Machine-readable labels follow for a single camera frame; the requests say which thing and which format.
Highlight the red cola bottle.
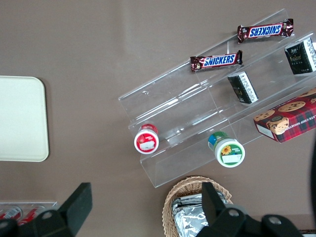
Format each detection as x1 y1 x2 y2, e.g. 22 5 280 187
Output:
17 204 47 227
0 206 23 221

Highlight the light wicker basket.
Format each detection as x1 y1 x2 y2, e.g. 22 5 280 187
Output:
162 175 233 237

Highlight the small black snack box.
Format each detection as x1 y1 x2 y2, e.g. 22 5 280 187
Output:
284 37 316 76
227 71 260 106

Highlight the cream plastic tray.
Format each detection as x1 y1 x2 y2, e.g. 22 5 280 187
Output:
0 76 49 162

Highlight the green lid snack cup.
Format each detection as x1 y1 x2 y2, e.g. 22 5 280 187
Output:
207 131 246 168

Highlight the brown Snickers bar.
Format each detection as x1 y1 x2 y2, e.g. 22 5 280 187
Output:
189 49 244 73
237 18 295 44

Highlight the foil wrapped pack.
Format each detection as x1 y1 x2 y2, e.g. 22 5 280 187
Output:
172 204 210 237
175 193 229 210

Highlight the red lid snack cup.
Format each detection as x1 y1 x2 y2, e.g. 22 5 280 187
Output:
133 123 160 155

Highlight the red tartan cookie box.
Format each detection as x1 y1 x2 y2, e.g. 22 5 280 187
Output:
253 86 316 144

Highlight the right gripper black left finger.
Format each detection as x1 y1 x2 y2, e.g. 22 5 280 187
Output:
0 182 93 237

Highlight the clear acrylic bottle rack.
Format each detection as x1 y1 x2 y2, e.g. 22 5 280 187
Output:
0 201 58 223

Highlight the clear acrylic tiered shelf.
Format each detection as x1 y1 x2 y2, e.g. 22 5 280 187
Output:
118 8 316 189

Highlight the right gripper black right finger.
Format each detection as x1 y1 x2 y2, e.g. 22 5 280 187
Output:
197 182 306 237

